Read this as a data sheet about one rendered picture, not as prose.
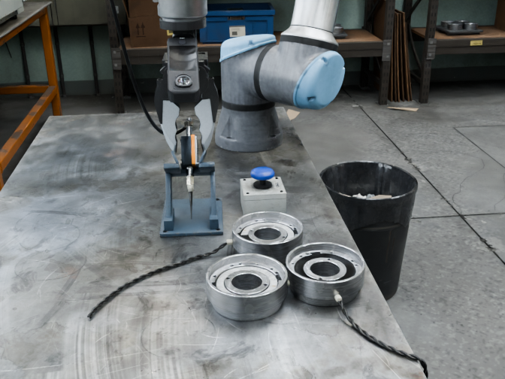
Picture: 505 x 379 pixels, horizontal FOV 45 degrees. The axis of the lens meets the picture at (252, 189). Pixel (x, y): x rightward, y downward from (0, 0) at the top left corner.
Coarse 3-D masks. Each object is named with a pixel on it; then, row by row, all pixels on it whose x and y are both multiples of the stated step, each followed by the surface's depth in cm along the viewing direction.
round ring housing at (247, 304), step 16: (240, 256) 84; (256, 256) 84; (208, 272) 80; (240, 272) 82; (256, 272) 82; (272, 272) 82; (208, 288) 78; (240, 288) 82; (256, 288) 78; (224, 304) 76; (240, 304) 75; (256, 304) 75; (272, 304) 76; (240, 320) 77
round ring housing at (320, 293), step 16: (288, 256) 83; (352, 256) 85; (288, 272) 81; (320, 272) 85; (336, 272) 84; (304, 288) 79; (320, 288) 78; (336, 288) 78; (352, 288) 79; (320, 304) 79; (336, 304) 79
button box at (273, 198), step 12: (240, 180) 106; (252, 180) 106; (276, 180) 106; (240, 192) 107; (252, 192) 101; (264, 192) 101; (276, 192) 101; (252, 204) 101; (264, 204) 101; (276, 204) 102
